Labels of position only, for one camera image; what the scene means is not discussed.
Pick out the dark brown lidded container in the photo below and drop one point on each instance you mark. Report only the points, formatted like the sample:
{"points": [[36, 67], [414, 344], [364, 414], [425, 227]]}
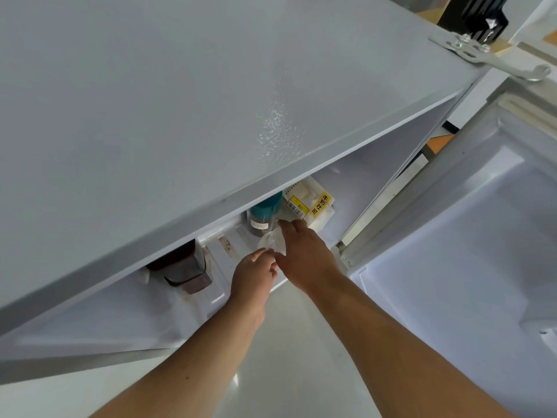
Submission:
{"points": [[182, 265]]}

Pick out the person's left hand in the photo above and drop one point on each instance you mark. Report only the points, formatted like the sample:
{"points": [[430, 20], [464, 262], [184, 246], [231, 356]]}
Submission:
{"points": [[252, 282]]}

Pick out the grey mini fridge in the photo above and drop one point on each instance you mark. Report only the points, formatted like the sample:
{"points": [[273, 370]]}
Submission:
{"points": [[174, 104]]}

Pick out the person's right hand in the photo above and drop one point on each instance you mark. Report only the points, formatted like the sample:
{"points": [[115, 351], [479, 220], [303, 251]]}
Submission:
{"points": [[309, 261]]}

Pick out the black desk organizer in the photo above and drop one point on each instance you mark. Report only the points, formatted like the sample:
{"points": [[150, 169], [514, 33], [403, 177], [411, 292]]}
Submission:
{"points": [[470, 15]]}

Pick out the white bread package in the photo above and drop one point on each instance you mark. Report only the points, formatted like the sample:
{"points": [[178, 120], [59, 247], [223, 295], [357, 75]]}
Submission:
{"points": [[313, 200]]}

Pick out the person's left forearm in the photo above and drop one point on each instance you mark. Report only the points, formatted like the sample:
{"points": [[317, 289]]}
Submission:
{"points": [[191, 370]]}

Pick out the light wooden table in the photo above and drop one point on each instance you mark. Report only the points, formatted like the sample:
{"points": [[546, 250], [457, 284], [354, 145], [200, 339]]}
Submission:
{"points": [[431, 15]]}

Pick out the person's right forearm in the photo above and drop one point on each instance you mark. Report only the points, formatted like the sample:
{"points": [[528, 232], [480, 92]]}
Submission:
{"points": [[391, 356]]}

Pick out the teal lid jar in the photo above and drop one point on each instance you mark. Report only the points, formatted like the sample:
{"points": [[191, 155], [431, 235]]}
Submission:
{"points": [[265, 208]]}

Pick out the clear plastic cup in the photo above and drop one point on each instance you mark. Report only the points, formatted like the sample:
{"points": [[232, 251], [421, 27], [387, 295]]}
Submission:
{"points": [[274, 241]]}

